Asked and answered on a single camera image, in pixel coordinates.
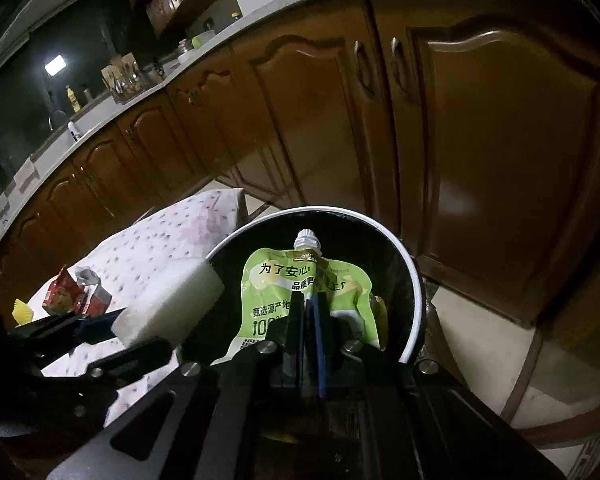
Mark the kitchen utensil holder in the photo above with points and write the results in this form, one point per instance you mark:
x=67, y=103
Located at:
x=122, y=79

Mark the metal sink faucet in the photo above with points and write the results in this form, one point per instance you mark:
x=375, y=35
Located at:
x=55, y=119

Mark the green spout pouch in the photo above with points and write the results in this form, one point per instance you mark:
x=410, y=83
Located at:
x=275, y=280

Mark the dark kitchen window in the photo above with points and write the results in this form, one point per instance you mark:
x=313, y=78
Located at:
x=55, y=50

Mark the black bin with white rim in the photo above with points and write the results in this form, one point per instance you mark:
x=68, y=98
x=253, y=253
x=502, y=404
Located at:
x=400, y=285

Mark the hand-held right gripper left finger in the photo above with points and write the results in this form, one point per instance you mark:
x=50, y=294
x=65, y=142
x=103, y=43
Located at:
x=295, y=330

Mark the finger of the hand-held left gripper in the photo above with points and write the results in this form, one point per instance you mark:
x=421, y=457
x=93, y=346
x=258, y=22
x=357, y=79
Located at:
x=95, y=325
x=130, y=355

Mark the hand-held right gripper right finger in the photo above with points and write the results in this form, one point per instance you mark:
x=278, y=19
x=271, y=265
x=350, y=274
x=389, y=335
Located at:
x=320, y=340

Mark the white foam block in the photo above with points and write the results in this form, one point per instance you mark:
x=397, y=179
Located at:
x=170, y=295

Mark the yellow bottle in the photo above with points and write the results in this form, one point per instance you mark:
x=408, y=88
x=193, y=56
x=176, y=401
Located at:
x=72, y=100

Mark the brown wooden lower cabinets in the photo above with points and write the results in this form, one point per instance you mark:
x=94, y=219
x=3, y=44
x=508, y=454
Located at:
x=480, y=135

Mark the red snack bag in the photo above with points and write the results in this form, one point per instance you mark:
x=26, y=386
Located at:
x=62, y=294

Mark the white and green cup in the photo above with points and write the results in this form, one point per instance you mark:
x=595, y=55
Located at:
x=203, y=39

